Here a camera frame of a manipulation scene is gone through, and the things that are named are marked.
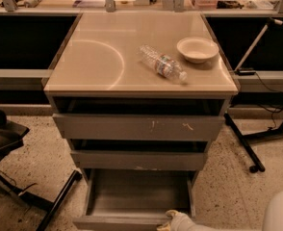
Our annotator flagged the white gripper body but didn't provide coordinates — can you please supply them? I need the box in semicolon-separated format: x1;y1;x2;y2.
170;213;197;231

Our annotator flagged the grey bottom drawer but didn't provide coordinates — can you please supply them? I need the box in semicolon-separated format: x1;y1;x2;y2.
73;169;194;231

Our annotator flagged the grey drawer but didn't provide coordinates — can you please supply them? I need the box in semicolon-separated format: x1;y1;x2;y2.
73;169;194;231
71;150;207;171
53;114;223;141

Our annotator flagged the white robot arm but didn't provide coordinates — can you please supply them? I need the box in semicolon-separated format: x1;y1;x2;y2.
157;192;283;231

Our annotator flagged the grey middle drawer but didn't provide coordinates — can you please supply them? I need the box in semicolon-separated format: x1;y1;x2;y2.
71;150;207;171

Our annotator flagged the grey drawer cabinet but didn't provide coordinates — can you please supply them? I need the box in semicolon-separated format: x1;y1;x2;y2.
40;11;241;196

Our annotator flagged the grey top drawer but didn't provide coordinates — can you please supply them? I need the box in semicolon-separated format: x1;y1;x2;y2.
53;114;223;141

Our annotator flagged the black stand right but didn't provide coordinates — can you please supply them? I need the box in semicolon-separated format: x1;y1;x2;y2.
224;113;283;173

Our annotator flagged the black stand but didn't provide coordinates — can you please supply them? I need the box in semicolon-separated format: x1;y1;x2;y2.
0;110;82;231
224;113;283;173

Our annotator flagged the clear plastic water bottle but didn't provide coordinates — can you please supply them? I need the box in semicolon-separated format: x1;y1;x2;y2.
139;44;188;82

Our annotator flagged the white pole with black base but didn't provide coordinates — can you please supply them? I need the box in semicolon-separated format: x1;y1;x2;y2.
234;17;283;76

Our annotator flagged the white bowl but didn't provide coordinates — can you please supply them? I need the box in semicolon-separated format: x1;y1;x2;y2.
177;37;219;64

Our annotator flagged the black stand left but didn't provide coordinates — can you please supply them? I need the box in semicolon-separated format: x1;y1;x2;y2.
0;110;82;231

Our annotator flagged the black cable right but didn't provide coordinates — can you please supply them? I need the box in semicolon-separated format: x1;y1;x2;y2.
254;70;283;131

